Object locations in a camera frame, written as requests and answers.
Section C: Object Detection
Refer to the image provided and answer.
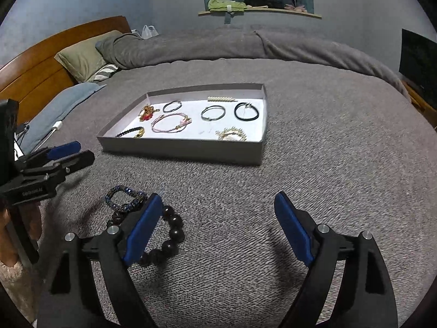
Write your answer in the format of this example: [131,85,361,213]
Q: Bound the person's left hand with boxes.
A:
[0,200,43,267]

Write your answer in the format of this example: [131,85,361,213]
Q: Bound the wooden television stand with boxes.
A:
[401,78,437,127]

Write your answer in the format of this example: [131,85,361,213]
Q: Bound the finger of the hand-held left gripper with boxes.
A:
[22,141,82,168]
[51,150,95,178]

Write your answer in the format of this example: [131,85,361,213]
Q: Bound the grey knit bed blanket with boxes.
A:
[20,58,437,328]

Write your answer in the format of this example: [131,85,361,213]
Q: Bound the black cloth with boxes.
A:
[244,0,285,9]

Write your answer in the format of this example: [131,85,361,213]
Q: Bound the black hair tie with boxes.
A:
[234,102,260,122]

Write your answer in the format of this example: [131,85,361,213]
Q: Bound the grey duvet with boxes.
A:
[96,27,410,99]

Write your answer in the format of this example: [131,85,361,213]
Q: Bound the silver bangle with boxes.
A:
[201,105,226,121]

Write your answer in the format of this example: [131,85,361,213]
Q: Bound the green pillow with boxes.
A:
[55,30,123,83]

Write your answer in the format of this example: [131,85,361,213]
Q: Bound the white charging cable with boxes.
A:
[34,121,64,144]

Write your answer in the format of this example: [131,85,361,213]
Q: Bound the white plastic bag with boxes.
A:
[131,25,159,39]

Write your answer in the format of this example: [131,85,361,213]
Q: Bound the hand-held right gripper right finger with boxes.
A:
[274,192,399,328]

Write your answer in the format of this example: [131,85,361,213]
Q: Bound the blue beaded bracelet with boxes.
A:
[104,185,149,212]

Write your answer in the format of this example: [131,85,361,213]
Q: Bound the grey cardboard box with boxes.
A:
[96,83,267,166]

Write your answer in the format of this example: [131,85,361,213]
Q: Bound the wooden window shelf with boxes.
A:
[199,7,322,19]

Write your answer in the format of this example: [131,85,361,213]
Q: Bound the striped pillow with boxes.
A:
[93,63,119,82]

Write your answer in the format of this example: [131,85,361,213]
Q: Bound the dark bead bracelet gold charm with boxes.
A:
[114,126,145,139]

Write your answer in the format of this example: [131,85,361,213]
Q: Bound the wooden headboard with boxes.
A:
[0,15,132,124]

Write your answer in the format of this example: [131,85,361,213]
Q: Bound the red gold charm bracelet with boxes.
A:
[138,104,160,122]

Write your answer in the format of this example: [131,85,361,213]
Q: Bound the black television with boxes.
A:
[399,28,437,110]

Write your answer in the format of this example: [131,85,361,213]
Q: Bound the large dark wooden bead bracelet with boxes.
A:
[107,204,185,266]

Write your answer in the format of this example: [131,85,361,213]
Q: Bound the green cloth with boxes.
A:
[208,0,247,12]

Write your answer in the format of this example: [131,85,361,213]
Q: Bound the blue blanket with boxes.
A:
[19,82,106,154]

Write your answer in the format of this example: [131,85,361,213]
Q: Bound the pink cord bracelet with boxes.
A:
[151,112,192,134]

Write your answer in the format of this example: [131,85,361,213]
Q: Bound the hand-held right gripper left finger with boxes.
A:
[37,193,164,328]

